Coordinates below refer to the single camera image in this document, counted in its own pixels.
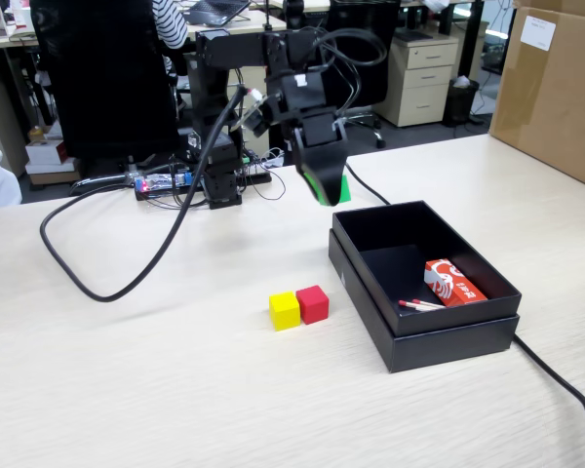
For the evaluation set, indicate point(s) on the black pole with white bands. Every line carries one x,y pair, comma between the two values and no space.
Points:
295,12

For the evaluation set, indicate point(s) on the light wooden office desk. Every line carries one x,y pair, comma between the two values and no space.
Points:
19,41
258,22

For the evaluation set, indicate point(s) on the yellow wooden cube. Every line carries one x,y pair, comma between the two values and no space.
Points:
285,314

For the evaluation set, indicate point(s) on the white cardboard box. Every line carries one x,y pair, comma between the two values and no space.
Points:
44,152

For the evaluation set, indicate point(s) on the large brown cardboard carton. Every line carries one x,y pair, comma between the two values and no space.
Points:
556,97

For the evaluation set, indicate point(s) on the green wooden cube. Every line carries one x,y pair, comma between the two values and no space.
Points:
345,191

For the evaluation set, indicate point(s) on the person in striped shirt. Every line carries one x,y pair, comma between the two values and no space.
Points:
168,22

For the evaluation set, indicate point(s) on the black mesh office chair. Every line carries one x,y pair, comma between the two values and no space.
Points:
107,73

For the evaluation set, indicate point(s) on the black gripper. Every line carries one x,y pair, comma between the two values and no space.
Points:
307,97

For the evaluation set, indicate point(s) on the flat brown box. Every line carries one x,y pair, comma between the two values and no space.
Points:
53,173

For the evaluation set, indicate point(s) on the thin black stand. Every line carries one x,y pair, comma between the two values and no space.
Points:
269,17

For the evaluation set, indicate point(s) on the red wooden cube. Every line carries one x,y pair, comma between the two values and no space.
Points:
313,306

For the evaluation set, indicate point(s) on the black waste bin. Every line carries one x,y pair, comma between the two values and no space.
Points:
460,105

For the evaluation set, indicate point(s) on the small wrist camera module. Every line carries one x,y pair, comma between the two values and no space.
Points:
261,117

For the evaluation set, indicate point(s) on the robot control circuit board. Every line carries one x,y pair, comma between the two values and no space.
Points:
148,184

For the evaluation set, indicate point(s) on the beige three-drawer cabinet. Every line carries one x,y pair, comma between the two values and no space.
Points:
419,88

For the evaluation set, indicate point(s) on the black open box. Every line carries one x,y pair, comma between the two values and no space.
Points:
448,348

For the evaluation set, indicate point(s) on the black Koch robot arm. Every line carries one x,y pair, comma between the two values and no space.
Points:
205,88

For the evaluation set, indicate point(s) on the beige low cabinet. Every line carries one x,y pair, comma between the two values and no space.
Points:
7,146

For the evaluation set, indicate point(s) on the black laptop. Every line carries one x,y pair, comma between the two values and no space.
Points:
214,10

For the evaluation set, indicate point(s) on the black cardboard box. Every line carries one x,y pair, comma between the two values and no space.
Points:
395,234

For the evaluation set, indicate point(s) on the orange matchbox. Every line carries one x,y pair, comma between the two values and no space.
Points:
451,285

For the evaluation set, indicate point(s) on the black office chair with castors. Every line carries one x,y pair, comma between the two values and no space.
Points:
370,88

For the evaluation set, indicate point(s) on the red-tipped wooden match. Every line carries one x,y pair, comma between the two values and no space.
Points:
431,304
409,305

